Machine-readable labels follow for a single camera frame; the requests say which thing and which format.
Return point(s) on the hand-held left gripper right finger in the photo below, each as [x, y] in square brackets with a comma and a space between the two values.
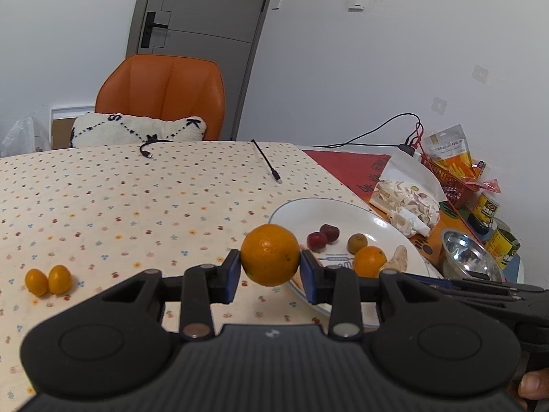
[308, 277]

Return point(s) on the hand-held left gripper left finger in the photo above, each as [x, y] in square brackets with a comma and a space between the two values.
[231, 274]

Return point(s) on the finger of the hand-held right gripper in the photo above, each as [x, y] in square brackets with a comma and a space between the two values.
[480, 285]
[489, 298]

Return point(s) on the small red fruit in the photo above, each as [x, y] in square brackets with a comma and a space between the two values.
[316, 242]
[330, 232]

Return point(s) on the large orange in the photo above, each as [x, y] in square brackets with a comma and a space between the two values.
[270, 255]

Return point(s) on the small green fruit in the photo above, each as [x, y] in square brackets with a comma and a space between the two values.
[356, 243]

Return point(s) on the white plate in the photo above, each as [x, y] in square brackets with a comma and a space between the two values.
[309, 214]

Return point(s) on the peeled pomelo segment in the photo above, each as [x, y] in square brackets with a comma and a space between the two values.
[396, 257]

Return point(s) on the person's right hand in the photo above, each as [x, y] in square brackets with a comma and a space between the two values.
[536, 384]

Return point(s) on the steel bowl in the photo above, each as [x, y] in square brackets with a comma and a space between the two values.
[467, 257]

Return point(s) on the yellow can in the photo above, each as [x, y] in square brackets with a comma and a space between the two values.
[504, 246]
[485, 210]

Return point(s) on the small orange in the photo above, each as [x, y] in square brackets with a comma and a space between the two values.
[369, 261]

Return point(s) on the red foil packet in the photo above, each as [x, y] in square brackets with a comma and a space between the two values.
[484, 185]

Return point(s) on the red plastic basket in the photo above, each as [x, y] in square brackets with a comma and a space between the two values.
[450, 186]

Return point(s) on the clear bag of nougat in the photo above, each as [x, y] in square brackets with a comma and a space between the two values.
[407, 206]

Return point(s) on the red mat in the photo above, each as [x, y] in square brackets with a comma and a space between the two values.
[343, 167]

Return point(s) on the white paper bag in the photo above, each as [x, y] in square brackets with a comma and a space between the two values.
[411, 169]

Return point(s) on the orange snack bag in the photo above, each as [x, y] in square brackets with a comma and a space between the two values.
[450, 150]

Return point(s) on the dotted tablecloth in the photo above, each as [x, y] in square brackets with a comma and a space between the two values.
[107, 210]

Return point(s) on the black power adapter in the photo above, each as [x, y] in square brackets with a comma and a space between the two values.
[406, 149]

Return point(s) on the small kumquat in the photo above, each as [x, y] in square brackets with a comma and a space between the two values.
[36, 282]
[60, 280]

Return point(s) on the white patterned pillow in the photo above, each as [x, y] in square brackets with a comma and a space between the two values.
[111, 131]

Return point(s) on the orange chair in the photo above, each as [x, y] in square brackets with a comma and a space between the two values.
[158, 86]

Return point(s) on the white framed cardboard panel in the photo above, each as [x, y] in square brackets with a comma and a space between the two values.
[60, 131]

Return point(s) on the clear plastic bag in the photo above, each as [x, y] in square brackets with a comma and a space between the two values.
[21, 137]

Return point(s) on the grey door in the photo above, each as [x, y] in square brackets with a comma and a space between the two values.
[206, 4]

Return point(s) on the white wall socket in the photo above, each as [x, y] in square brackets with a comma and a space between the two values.
[439, 104]

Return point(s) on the white wall switch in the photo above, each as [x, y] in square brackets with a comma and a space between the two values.
[356, 2]

